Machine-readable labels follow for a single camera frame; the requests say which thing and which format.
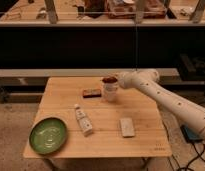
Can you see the white tube bottle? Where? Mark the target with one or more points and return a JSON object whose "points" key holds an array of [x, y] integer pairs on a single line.
{"points": [[83, 121]]}

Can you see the brown rectangular block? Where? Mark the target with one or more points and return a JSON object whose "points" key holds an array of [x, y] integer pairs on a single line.
{"points": [[91, 93]]}

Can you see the white rectangular block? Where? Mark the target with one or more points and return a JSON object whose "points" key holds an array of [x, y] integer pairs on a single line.
{"points": [[127, 127]]}

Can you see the wooden tray on shelf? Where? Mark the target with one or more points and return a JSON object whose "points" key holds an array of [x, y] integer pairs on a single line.
{"points": [[127, 8]]}

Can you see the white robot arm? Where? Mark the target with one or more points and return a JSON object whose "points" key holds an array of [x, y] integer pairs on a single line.
{"points": [[146, 81]]}

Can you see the white ceramic cup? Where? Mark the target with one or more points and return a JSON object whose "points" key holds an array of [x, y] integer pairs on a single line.
{"points": [[110, 90]]}

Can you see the green plate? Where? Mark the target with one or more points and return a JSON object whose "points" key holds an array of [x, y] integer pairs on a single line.
{"points": [[48, 135]]}

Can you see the black foot pedal box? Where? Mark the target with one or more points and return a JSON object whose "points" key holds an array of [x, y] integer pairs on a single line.
{"points": [[189, 135]]}

